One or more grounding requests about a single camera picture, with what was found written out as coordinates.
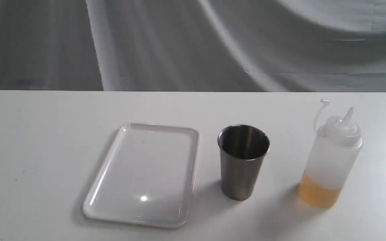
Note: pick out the grey fabric backdrop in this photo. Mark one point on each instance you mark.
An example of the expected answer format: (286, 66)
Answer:
(193, 45)

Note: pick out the stainless steel cup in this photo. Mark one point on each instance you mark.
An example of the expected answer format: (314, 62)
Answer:
(242, 149)

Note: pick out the white plastic tray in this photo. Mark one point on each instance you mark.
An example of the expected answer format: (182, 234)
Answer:
(146, 178)

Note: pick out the clear squeeze bottle with oil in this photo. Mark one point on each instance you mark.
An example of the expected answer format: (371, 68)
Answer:
(334, 151)

